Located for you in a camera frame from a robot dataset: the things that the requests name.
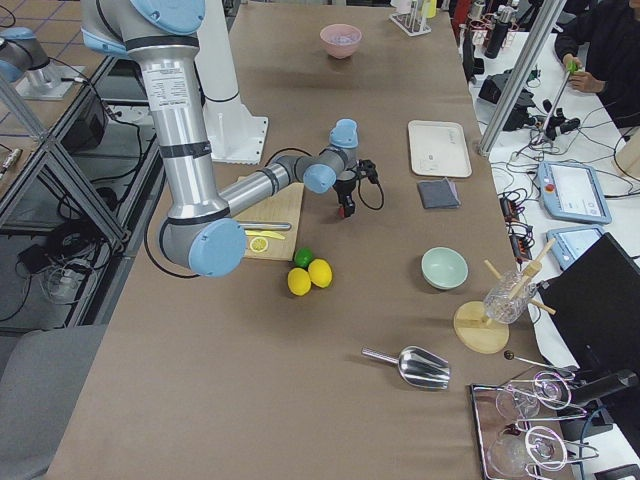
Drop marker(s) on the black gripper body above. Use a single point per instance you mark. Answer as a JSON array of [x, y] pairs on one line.
[[344, 189]]

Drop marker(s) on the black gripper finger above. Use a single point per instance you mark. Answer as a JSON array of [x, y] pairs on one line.
[[348, 204]]

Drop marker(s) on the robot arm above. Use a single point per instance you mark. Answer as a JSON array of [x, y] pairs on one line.
[[181, 47]]

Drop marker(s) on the pink bowl of ice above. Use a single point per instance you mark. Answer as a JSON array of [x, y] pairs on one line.
[[340, 41]]

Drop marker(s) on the metal ice scoop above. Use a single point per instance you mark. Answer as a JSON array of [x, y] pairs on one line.
[[417, 366]]

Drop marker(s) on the bamboo cutting board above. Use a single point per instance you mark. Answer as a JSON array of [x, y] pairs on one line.
[[284, 207]]

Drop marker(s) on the green lime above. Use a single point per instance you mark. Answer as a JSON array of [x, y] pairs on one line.
[[303, 257]]

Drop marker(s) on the yellow lemon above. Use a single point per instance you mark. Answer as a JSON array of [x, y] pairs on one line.
[[298, 281], [320, 273]]

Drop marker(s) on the cream serving tray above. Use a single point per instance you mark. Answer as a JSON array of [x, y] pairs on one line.
[[438, 148]]

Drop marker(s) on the grey folded cloth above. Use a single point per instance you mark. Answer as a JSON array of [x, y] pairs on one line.
[[438, 194]]

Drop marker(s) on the yellow plastic knife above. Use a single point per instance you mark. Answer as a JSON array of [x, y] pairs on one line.
[[266, 234]]

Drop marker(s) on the steel muddler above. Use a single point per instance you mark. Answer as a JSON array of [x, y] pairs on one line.
[[268, 226]]

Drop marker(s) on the mint green bowl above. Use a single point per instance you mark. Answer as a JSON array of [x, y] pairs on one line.
[[444, 268]]

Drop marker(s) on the wooden glass stand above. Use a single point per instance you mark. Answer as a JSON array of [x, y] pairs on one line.
[[476, 330]]

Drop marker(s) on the clear glass on stand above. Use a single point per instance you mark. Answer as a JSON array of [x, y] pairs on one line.
[[503, 307]]

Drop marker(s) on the teach pendant tablet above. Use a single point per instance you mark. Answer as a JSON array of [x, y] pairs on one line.
[[571, 191], [573, 242]]

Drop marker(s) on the black monitor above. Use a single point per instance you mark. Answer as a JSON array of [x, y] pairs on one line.
[[596, 300]]

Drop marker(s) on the person in black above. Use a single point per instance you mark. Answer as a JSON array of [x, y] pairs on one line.
[[603, 43]]

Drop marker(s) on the mirror tray with glasses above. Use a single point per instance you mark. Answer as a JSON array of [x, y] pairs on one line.
[[517, 427]]

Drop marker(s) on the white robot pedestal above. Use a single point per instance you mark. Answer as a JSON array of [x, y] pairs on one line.
[[236, 136]]

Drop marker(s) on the white wire cup rack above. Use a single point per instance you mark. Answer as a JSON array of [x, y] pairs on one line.
[[412, 24]]

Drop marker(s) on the aluminium frame post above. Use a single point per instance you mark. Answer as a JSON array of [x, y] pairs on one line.
[[542, 26]]

